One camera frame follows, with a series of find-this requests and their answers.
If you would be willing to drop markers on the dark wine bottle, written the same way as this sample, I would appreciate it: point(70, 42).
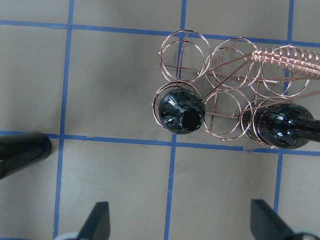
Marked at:
point(181, 111)
point(284, 125)
point(19, 151)

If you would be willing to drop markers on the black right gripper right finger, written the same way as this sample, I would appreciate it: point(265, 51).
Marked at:
point(265, 223)

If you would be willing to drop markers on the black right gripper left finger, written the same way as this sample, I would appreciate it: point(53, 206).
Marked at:
point(97, 226)

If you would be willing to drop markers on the copper wire bottle basket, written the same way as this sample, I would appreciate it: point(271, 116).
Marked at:
point(233, 77)

